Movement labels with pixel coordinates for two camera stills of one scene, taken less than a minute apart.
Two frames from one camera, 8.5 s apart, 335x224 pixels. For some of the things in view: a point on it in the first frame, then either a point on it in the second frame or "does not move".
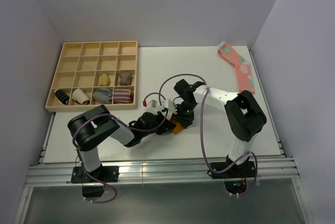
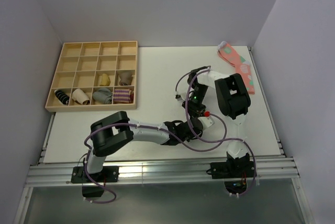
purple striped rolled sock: [123, 96] does not move
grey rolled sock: [104, 95] does not move
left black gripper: [168, 126] → [188, 140]
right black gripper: [185, 121] → [196, 111]
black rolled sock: [62, 97] does not move
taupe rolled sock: [125, 78] does not move
